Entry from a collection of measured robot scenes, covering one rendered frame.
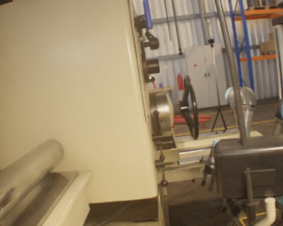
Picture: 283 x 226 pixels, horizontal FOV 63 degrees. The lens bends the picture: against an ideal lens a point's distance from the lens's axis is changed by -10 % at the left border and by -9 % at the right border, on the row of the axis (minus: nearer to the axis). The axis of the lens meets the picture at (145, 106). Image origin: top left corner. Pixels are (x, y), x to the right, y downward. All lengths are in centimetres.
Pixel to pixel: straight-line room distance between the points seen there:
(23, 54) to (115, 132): 46
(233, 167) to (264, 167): 10
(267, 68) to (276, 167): 891
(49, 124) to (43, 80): 17
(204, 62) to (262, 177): 761
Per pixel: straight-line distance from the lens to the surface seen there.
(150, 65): 116
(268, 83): 974
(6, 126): 109
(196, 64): 832
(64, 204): 78
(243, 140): 81
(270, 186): 92
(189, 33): 896
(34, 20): 102
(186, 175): 219
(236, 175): 86
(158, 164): 112
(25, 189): 74
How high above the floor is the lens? 155
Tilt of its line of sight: 8 degrees down
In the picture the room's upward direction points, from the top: 8 degrees counter-clockwise
